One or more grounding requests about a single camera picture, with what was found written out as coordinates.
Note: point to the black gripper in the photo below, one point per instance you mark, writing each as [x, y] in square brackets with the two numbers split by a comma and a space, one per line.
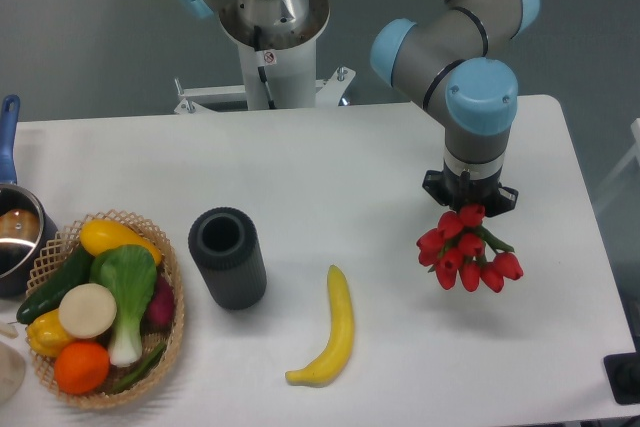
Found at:
[457, 191]

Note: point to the red tulip bouquet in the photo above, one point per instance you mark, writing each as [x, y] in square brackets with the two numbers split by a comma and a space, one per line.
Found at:
[461, 249]

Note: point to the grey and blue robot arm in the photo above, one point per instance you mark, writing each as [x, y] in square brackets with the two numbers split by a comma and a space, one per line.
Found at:
[447, 68]

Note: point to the yellow banana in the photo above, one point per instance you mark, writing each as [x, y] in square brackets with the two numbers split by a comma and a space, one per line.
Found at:
[330, 363]

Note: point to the dark grey ribbed vase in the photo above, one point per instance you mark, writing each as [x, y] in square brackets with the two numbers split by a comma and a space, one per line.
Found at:
[224, 245]

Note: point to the black device at table edge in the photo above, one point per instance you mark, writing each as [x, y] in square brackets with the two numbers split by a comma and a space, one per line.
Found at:
[623, 376]

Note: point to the purple red onion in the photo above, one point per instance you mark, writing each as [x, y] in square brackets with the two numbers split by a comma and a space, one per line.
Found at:
[160, 310]

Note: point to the green bok choy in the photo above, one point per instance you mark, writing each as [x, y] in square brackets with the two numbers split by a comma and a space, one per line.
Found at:
[129, 273]

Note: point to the green bean pod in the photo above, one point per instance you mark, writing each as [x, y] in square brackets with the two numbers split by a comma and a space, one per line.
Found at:
[140, 371]

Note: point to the yellow squash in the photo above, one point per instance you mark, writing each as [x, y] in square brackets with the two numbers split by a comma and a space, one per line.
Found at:
[98, 236]

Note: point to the white round radish slice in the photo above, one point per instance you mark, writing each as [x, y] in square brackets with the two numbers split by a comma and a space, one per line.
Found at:
[87, 311]

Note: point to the green cucumber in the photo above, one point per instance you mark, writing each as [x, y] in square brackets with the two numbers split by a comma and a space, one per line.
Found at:
[74, 272]

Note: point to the woven wicker basket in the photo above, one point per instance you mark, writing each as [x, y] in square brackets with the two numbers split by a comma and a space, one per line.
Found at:
[53, 255]

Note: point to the orange fruit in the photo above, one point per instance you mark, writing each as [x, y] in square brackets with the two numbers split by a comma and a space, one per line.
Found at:
[81, 367]

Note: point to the yellow bell pepper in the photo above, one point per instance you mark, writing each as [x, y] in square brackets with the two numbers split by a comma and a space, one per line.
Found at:
[46, 335]

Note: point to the beige object at left edge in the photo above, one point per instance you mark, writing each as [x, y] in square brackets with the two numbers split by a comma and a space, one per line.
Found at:
[13, 366]

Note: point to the white frame at right edge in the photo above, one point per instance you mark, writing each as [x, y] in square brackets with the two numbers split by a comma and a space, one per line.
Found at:
[613, 183]

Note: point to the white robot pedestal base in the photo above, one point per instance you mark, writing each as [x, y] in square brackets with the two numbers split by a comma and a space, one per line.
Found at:
[276, 44]

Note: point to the blue handled steel saucepan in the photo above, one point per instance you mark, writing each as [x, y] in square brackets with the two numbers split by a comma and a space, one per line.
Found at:
[25, 226]

